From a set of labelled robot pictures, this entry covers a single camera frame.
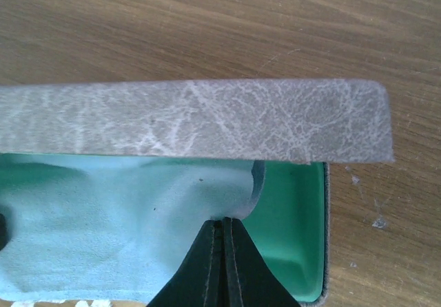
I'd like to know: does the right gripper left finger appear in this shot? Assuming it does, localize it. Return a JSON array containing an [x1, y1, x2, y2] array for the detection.
[[147, 220, 224, 306]]

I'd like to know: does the grey glasses case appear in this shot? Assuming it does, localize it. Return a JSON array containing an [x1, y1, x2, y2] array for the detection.
[[1, 79, 393, 306]]

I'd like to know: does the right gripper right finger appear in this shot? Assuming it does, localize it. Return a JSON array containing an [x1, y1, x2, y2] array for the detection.
[[223, 218, 300, 306]]

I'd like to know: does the blue cleaning cloth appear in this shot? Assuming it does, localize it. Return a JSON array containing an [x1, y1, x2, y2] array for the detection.
[[1, 154, 265, 301]]

